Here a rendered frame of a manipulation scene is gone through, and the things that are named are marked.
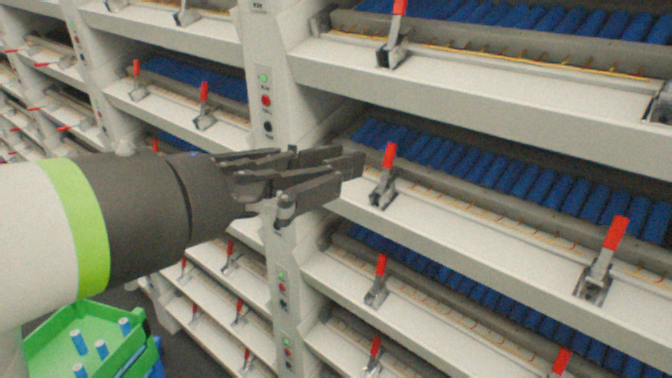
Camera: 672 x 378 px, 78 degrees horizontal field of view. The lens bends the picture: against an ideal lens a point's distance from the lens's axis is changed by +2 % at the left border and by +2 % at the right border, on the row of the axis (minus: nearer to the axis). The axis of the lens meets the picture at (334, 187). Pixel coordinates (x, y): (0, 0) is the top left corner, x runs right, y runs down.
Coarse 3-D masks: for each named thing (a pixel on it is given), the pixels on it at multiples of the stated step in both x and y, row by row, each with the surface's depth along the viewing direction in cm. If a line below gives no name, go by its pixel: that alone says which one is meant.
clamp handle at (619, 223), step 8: (616, 216) 41; (624, 216) 40; (616, 224) 41; (624, 224) 40; (608, 232) 41; (616, 232) 41; (608, 240) 41; (616, 240) 41; (608, 248) 41; (616, 248) 41; (600, 256) 42; (608, 256) 41; (600, 264) 42; (592, 272) 43; (600, 272) 42; (600, 280) 42
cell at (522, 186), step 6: (528, 168) 55; (534, 168) 55; (522, 174) 55; (528, 174) 54; (534, 174) 54; (522, 180) 54; (528, 180) 54; (534, 180) 54; (516, 186) 53; (522, 186) 53; (528, 186) 53; (510, 192) 53; (516, 192) 53; (522, 192) 53; (522, 198) 53
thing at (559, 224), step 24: (360, 144) 65; (408, 168) 59; (456, 192) 55; (480, 192) 53; (528, 216) 50; (552, 216) 48; (552, 240) 48; (576, 240) 47; (600, 240) 45; (624, 240) 45; (648, 264) 43
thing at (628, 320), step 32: (320, 128) 67; (352, 128) 73; (352, 192) 61; (416, 192) 59; (384, 224) 58; (416, 224) 55; (448, 224) 54; (512, 224) 52; (448, 256) 53; (480, 256) 49; (512, 256) 48; (544, 256) 48; (512, 288) 48; (544, 288) 45; (576, 320) 45; (608, 320) 41; (640, 320) 41; (640, 352) 42
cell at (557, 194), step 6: (564, 174) 53; (558, 180) 53; (564, 180) 52; (570, 180) 53; (558, 186) 52; (564, 186) 52; (570, 186) 52; (552, 192) 52; (558, 192) 51; (564, 192) 51; (546, 198) 51; (552, 198) 51; (558, 198) 51; (564, 198) 52; (546, 204) 50; (552, 204) 50; (558, 204) 50
